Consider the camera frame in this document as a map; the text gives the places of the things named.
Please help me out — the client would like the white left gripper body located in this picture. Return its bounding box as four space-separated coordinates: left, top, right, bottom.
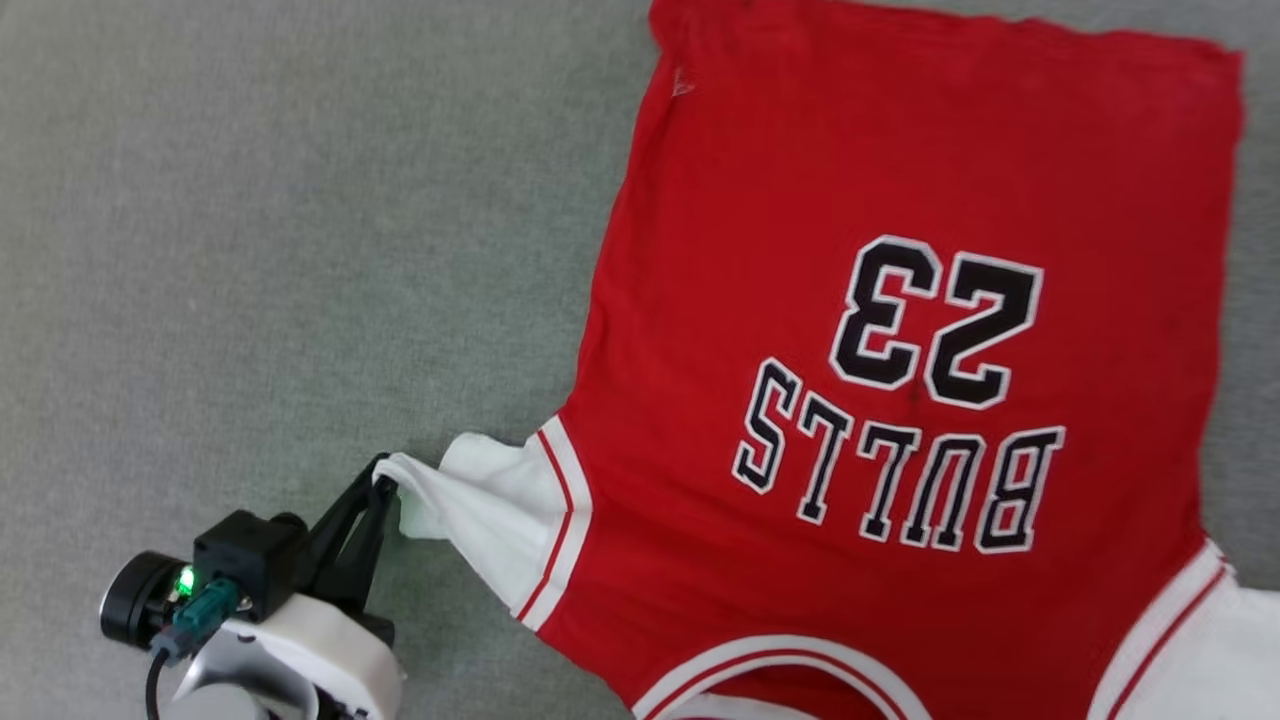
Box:
215 595 406 720

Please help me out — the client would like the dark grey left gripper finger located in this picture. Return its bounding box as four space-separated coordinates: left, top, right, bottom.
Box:
318 480 398 613
305 455 391 561

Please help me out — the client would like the black cable with teal plug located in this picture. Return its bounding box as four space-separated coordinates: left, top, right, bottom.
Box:
145 578 243 720

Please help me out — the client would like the red Bulls basketball jersey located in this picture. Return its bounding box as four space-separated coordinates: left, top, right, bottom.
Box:
372 0 1280 720

